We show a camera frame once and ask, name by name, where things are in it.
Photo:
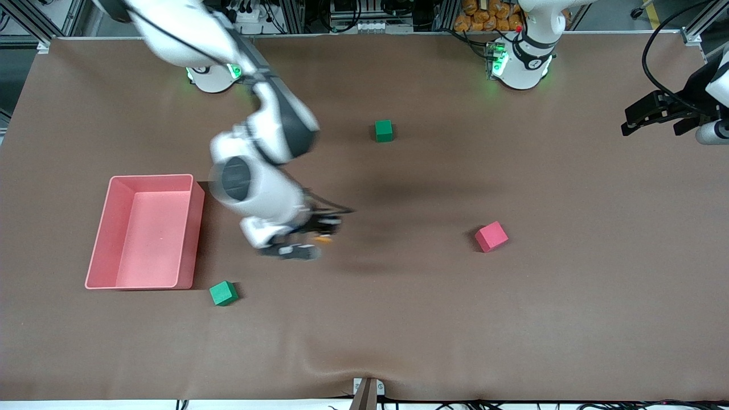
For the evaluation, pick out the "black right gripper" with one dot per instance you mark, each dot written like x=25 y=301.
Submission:
x=316 y=222

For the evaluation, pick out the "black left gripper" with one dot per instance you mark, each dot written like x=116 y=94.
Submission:
x=692 y=90

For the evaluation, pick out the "orange push button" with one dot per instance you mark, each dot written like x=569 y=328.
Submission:
x=323 y=240

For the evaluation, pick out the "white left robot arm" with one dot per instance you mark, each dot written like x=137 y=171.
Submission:
x=524 y=62

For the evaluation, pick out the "green foam cube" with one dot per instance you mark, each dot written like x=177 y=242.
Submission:
x=223 y=294
x=384 y=131

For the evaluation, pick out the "pink foam cube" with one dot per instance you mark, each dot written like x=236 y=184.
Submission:
x=491 y=237

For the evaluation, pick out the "pink plastic bin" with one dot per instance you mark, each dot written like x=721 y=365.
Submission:
x=148 y=239

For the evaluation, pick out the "grey electronics box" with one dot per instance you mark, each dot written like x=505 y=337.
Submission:
x=370 y=25

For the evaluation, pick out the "brown table mat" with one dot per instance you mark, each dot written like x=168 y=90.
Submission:
x=512 y=319

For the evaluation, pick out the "white power strip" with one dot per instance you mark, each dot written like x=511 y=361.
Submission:
x=250 y=20

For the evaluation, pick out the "orange bagged items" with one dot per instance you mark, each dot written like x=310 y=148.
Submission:
x=472 y=23

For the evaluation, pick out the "aluminium frame profile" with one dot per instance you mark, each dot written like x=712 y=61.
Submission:
x=692 y=35
x=28 y=20

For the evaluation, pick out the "silver table edge bracket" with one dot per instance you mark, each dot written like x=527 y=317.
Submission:
x=380 y=389

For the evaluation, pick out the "brown support post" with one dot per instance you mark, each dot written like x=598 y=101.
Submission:
x=364 y=401

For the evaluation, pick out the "aluminium frame post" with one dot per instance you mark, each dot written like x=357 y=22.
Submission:
x=444 y=17
x=293 y=17

